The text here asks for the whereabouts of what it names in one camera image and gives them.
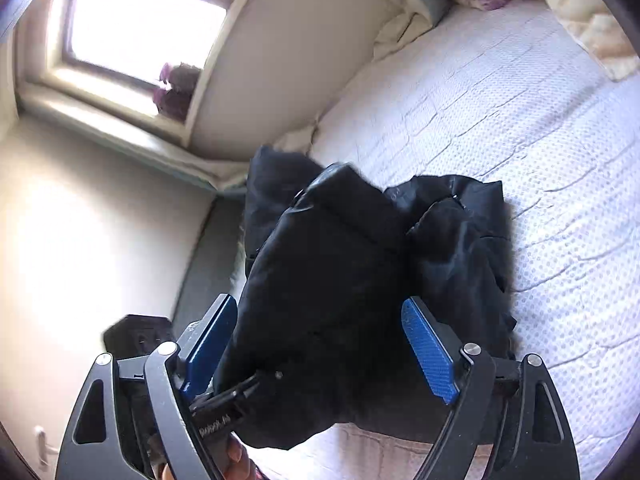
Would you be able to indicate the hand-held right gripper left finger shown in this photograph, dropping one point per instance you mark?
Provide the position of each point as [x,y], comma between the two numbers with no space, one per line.
[212,340]

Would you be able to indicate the person's left hand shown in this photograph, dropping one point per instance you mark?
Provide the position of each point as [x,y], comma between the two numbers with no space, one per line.
[242,462]

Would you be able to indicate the bed with white mattress cover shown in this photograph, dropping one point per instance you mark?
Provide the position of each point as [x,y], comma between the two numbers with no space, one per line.
[500,135]

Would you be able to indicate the window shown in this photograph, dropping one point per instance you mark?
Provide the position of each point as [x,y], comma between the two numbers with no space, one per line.
[150,15]

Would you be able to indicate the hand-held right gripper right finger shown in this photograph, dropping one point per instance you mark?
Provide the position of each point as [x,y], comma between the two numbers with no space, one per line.
[430,355]

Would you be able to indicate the black jacket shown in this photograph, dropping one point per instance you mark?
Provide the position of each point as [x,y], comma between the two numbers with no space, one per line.
[340,285]

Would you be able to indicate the purple flower bunch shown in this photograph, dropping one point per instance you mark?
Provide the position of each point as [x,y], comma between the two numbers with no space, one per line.
[177,90]

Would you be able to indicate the dark grey headboard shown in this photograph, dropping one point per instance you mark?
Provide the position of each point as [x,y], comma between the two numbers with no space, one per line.
[210,260]

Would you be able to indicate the pile of pastel quilts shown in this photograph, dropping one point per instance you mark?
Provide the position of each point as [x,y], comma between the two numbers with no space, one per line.
[575,25]

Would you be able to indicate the beige curtain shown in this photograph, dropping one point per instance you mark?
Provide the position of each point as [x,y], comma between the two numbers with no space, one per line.
[295,140]
[400,35]

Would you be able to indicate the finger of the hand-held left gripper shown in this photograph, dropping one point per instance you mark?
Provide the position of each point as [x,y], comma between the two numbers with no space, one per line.
[235,389]

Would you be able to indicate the black box-shaped object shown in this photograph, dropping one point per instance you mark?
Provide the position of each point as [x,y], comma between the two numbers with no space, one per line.
[135,335]

